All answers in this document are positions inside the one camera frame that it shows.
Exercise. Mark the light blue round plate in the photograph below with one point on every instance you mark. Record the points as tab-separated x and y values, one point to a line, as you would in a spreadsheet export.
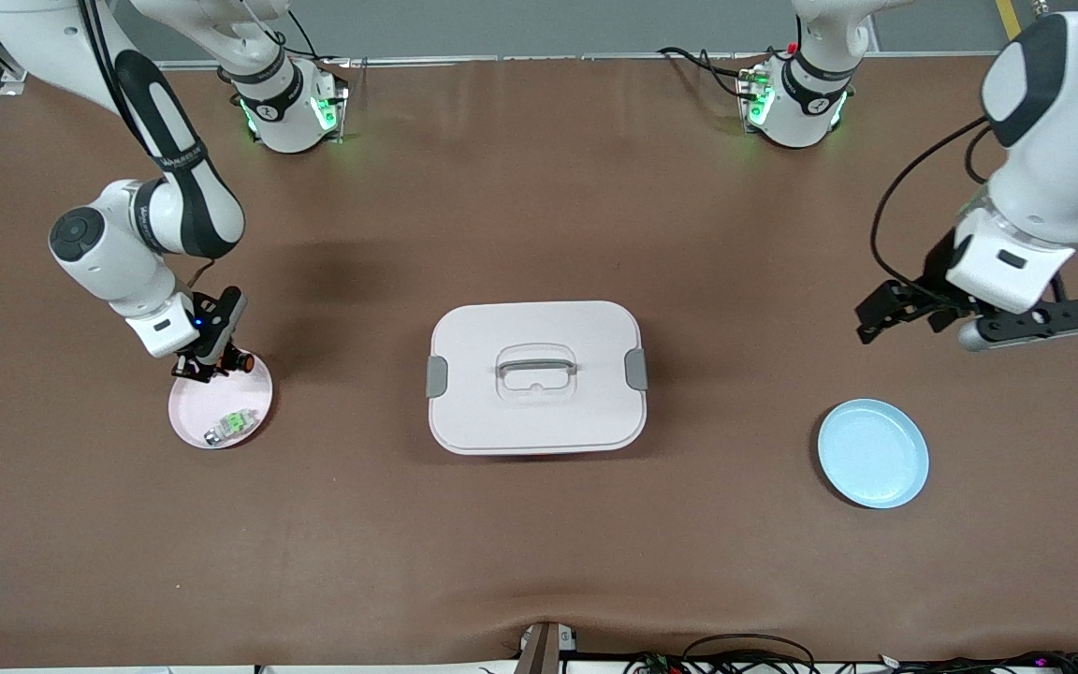
873	454

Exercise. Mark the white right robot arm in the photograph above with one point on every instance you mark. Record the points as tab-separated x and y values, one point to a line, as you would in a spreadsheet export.
109	253

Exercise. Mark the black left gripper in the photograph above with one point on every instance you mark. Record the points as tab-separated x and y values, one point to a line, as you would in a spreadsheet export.
938	272

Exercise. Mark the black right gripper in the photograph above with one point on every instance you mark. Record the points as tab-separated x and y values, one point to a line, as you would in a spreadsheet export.
195	358

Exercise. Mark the white lidded container grey clips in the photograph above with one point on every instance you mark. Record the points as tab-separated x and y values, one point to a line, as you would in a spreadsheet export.
536	412

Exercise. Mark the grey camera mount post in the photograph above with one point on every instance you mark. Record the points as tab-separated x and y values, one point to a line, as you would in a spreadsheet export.
539	651

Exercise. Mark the brown table mat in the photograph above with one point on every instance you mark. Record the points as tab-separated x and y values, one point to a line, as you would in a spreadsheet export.
539	543

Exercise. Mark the orange and black switch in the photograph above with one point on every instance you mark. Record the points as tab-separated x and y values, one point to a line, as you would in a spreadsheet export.
243	360

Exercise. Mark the green and silver switch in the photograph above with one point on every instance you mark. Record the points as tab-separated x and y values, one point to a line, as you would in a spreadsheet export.
232	426

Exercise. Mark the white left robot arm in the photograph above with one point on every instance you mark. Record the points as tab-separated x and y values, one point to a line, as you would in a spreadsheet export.
1063	140

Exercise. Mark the pink round plate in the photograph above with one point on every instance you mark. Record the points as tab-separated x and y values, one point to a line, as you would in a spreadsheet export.
188	412

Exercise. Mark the silver table edge rail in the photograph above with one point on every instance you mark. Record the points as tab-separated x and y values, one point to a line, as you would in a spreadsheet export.
502	60

